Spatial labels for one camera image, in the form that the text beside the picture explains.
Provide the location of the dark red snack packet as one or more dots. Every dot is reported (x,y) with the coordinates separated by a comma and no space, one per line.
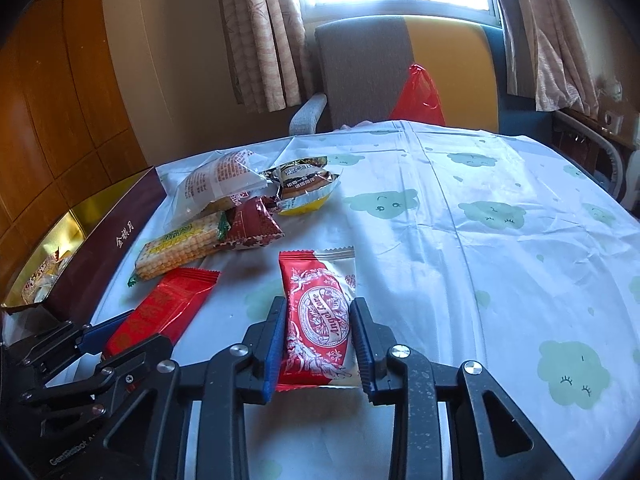
(255,225)

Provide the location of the red white ornate snack packet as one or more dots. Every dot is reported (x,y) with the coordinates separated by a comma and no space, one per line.
(320,320)

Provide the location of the grey yellow blue armchair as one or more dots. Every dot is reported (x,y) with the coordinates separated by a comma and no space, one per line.
(360,70)

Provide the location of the brown sesame paste packet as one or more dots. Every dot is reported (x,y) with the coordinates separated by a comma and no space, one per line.
(305,172)

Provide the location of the yellow snack packet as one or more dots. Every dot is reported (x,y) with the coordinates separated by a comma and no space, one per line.
(305,207)

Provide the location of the heap of mixed snack packets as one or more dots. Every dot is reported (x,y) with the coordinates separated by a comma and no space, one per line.
(45,280)

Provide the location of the clear bread packet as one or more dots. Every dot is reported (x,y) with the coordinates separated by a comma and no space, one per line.
(215,175)

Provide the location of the pink cloth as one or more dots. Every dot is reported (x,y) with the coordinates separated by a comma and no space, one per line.
(357,125)

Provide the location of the orange wooden wardrobe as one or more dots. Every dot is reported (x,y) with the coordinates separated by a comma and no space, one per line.
(60,110)

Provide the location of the plain red snack packet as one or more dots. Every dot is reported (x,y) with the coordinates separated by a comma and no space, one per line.
(160,310)

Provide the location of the grey chair frame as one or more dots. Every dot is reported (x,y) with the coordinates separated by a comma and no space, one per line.
(610,155)

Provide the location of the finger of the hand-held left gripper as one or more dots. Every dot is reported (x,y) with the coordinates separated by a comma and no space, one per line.
(107,330)
(135,360)

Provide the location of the beige patterned curtain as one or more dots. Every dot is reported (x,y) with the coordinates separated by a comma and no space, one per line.
(260,35)
(550,50)

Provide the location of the small white ornament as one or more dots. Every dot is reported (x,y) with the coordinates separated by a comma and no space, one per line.
(612,89)

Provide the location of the brown tin box gold inside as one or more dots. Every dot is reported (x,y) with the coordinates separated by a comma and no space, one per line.
(115,240)

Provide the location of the white box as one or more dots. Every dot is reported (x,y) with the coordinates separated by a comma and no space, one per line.
(634,175)

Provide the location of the red plastic bag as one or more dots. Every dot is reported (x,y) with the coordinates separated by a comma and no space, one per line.
(415,100)

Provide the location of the white tablecloth green cloud print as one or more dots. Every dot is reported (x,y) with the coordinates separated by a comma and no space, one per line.
(450,260)

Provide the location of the green cracker packet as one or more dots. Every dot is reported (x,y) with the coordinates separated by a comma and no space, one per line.
(175,250)

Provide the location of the white socket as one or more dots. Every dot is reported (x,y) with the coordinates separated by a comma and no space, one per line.
(612,119)

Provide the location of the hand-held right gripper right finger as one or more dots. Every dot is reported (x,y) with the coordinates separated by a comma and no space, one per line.
(362,355)

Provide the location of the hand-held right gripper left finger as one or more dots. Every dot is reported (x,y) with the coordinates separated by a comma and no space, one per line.
(275,360)

